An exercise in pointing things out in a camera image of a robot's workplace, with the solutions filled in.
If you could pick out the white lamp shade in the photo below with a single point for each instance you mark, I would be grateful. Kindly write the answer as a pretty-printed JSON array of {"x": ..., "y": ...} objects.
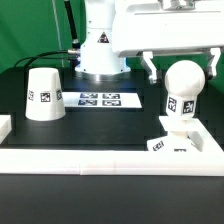
[{"x": 44, "y": 95}]

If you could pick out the white lamp base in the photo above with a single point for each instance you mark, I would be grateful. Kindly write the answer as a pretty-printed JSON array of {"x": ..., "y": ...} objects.
[{"x": 178, "y": 136}]

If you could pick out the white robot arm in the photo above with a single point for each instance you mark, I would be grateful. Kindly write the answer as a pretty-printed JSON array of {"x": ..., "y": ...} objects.
[{"x": 98, "y": 61}]

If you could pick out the black robot cable post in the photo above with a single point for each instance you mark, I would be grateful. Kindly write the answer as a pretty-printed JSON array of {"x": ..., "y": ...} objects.
[{"x": 75, "y": 41}]

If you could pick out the white marker sheet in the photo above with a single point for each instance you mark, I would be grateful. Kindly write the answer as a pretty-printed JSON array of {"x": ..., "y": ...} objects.
[{"x": 101, "y": 100}]

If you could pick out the white U-shaped fence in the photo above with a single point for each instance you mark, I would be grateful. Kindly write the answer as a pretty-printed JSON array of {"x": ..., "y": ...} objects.
[{"x": 208, "y": 162}]

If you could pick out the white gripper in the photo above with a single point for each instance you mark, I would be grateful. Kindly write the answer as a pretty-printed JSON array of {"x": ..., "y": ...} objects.
[{"x": 147, "y": 26}]

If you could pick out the white lamp bulb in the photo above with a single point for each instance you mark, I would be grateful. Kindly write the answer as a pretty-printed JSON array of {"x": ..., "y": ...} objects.
[{"x": 184, "y": 80}]

